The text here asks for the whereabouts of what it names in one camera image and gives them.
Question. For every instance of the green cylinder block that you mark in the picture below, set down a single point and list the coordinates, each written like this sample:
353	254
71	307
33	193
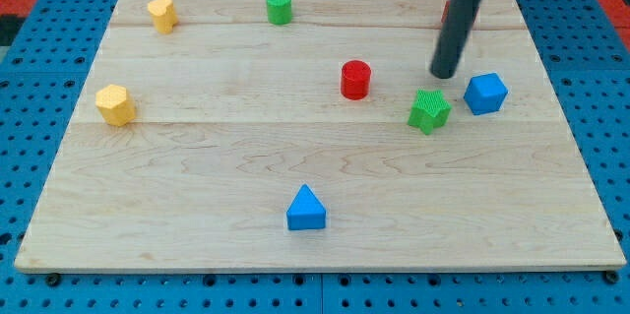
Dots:
279	12

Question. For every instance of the red cylinder block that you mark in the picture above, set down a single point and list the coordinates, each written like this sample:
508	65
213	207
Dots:
355	79

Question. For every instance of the blue cube block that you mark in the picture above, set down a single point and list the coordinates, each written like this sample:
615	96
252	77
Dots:
485	93

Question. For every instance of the wooden board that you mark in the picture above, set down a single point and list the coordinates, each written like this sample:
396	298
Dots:
234	115

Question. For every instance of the red block behind rod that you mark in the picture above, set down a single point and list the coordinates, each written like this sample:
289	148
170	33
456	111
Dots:
445	13

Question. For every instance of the blue triangle block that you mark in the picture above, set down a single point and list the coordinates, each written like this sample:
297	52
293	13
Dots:
305	211

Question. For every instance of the green star block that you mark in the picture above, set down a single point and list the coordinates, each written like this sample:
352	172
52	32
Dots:
430	110

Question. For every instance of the yellow heart block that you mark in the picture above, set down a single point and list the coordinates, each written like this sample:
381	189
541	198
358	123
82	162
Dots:
163	15

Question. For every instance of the yellow hexagon block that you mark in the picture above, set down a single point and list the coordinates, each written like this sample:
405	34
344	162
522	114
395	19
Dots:
115	105

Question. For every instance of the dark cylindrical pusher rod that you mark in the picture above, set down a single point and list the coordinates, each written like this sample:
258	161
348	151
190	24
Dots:
453	37

